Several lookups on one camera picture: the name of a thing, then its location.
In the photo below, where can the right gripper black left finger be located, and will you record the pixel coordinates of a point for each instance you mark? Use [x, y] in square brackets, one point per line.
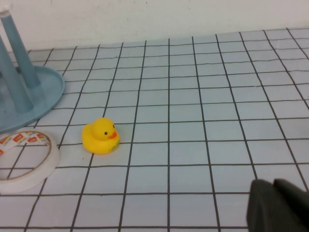
[263, 212]

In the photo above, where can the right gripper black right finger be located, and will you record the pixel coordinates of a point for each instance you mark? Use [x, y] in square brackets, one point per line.
[293, 197]

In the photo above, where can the white double-sided tape roll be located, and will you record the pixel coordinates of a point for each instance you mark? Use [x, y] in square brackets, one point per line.
[48, 164]

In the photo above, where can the blue cup stand with pegs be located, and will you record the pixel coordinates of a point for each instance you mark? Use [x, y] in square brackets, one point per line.
[36, 101]

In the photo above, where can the yellow rubber duck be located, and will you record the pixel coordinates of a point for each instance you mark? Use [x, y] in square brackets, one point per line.
[99, 141]

